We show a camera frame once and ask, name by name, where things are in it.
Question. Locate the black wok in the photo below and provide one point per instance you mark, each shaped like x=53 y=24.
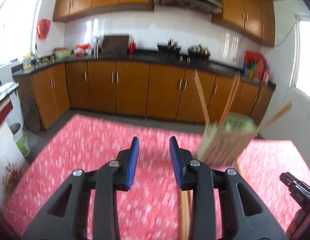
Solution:
x=171 y=47

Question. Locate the red bag with bottles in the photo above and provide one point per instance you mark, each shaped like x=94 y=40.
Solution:
x=255 y=67

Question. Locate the upper wooden cabinets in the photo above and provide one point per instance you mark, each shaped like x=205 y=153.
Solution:
x=254 y=18

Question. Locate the red plastic bag on wall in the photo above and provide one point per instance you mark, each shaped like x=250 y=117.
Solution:
x=43 y=28

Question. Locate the red bottle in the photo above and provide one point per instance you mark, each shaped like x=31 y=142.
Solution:
x=132 y=46

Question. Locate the dark cutting board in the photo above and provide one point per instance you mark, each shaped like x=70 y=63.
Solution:
x=115 y=44

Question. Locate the wooden cabinets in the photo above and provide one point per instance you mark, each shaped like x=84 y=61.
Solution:
x=123 y=87
x=254 y=18

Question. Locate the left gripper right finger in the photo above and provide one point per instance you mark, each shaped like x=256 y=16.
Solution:
x=243 y=214

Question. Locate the yellow dish soap bottle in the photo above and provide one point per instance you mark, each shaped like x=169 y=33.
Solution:
x=27 y=62

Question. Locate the bamboo chopstick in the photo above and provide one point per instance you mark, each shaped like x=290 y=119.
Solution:
x=285 y=109
x=184 y=215
x=202 y=100
x=230 y=100

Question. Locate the white bucket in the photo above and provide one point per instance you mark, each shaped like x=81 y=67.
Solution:
x=20 y=139

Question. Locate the lower wooden cabinets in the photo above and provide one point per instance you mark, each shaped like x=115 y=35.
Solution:
x=123 y=87

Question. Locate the green bowl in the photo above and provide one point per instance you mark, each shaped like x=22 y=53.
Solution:
x=62 y=53

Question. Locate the beige perforated utensil holder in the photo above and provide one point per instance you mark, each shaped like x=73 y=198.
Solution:
x=222 y=146

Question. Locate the red floral tablecloth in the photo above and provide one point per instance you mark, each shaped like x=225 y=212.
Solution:
x=150 y=210

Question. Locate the black lidded pot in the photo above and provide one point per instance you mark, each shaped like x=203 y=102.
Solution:
x=199 y=51

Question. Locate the red snack package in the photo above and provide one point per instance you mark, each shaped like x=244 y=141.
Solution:
x=82 y=50

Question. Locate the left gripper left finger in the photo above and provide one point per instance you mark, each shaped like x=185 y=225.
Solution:
x=65 y=214

